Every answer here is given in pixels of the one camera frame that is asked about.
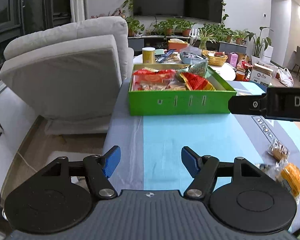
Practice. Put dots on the grey sofa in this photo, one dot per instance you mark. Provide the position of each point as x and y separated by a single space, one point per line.
65 75

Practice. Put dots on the orange jar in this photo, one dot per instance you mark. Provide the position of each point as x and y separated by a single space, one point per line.
240 76

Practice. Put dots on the pink carton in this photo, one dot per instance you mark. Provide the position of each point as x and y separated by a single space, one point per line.
232 58

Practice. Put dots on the blue striped tablecloth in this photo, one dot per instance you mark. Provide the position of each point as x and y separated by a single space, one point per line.
165 140

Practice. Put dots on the round white table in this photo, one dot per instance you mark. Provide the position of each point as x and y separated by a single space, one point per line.
225 73

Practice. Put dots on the potted green plant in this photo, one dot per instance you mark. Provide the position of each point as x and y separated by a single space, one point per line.
186 27
167 27
133 27
210 28
240 37
227 33

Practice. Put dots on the green cardboard box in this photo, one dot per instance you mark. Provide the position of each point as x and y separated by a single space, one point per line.
177 102

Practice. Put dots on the white curtain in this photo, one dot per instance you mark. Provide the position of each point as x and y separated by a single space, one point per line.
77 0

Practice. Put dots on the dark blue snack packet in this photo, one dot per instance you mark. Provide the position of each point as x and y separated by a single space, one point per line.
166 57

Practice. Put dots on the brown cookie packet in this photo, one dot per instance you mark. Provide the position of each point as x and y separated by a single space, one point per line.
278 150

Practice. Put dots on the green snack packet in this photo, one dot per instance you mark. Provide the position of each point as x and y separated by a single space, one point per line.
197 68

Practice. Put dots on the yellow woven basket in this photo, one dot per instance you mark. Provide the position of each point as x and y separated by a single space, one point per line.
215 58

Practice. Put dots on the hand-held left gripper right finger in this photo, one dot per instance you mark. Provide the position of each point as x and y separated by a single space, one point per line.
190 162

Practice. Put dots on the white plastic bag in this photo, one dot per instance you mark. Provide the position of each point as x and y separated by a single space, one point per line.
286 77

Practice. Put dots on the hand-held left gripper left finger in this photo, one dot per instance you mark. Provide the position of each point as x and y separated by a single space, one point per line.
112 161

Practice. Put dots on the orange tissue box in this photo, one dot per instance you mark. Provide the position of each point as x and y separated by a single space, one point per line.
178 45

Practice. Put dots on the green plant in glass vase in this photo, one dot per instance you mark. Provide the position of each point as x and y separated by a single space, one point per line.
205 38

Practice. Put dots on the red snack bags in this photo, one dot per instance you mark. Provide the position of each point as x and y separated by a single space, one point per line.
245 67

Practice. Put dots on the red yellow snack packet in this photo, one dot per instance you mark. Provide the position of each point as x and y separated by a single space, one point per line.
196 81

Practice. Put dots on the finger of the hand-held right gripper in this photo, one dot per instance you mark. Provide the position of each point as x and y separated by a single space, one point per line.
280 105

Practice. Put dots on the grey television cabinet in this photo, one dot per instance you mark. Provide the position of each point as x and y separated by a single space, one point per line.
140 42

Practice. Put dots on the white router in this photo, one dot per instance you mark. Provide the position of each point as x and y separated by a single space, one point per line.
195 32

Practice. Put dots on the red flower bouquet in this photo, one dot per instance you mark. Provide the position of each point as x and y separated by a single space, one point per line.
115 12

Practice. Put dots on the tall plant in white pot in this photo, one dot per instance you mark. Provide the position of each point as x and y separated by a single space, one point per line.
258 42

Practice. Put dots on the blue plastic basket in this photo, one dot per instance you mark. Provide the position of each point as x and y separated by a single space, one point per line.
190 58

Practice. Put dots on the yellow canister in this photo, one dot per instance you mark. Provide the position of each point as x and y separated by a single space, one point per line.
148 55

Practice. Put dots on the white floor appliance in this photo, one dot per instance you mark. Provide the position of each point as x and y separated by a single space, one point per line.
267 53

